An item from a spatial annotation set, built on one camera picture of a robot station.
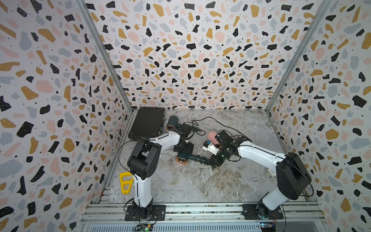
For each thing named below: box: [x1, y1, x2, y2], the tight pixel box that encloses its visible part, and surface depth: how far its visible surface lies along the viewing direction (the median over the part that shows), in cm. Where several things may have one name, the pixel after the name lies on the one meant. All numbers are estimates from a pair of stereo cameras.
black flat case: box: [128, 106, 166, 141], surface depth 109 cm
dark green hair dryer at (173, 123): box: [166, 115, 182, 131], surface depth 112 cm
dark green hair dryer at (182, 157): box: [175, 151, 212, 165], surface depth 91 cm
